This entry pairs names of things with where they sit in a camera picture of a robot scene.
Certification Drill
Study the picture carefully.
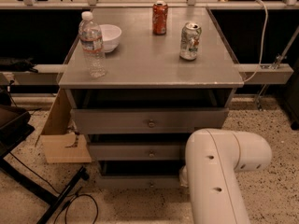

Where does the grey top drawer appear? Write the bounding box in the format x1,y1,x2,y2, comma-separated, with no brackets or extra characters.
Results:
71,108,229,134

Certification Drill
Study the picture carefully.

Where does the metal rail frame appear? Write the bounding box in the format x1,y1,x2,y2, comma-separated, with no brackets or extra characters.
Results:
0,0,299,86

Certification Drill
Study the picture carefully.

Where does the grey middle drawer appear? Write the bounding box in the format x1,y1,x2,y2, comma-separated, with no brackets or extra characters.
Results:
88,142,185,161

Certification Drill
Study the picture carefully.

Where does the grey drawer cabinet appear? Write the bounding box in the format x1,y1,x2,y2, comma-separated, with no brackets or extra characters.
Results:
57,7,244,181

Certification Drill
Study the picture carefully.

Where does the black chair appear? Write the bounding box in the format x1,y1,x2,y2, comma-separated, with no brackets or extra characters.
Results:
0,105,35,158

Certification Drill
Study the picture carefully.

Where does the black floor cable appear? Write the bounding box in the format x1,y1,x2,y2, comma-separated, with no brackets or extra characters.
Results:
8,152,99,224

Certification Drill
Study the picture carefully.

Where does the silver soda can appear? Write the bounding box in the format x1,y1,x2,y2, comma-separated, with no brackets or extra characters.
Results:
179,21,202,61

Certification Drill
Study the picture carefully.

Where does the cardboard box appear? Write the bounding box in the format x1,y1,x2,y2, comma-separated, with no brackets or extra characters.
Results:
40,90,92,163

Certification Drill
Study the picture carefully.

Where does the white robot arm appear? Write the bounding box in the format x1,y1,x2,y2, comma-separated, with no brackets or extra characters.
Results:
179,129,272,224

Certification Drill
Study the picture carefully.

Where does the white bowl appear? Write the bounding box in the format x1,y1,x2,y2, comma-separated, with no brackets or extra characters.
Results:
100,24,122,53

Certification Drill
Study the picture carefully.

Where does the grey bottom drawer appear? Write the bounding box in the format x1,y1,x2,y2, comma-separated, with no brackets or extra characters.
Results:
98,160,185,189

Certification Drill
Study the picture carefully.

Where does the black stand base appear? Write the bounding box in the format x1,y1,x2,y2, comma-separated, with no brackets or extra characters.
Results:
0,159,90,224

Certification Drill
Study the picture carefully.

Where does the orange soda can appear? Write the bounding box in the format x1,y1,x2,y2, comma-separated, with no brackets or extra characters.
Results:
152,0,168,35

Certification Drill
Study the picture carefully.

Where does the grey drawer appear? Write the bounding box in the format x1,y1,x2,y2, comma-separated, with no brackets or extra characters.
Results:
98,160,185,189
88,142,185,161
71,108,229,134

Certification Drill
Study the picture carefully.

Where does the clear plastic water bottle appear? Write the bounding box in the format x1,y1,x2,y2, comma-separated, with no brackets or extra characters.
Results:
78,11,107,78

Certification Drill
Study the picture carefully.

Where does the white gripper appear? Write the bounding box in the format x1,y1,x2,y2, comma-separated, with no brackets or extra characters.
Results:
179,166,189,188

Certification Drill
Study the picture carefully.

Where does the white hanging cable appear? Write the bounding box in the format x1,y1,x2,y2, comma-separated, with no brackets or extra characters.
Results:
242,0,269,84

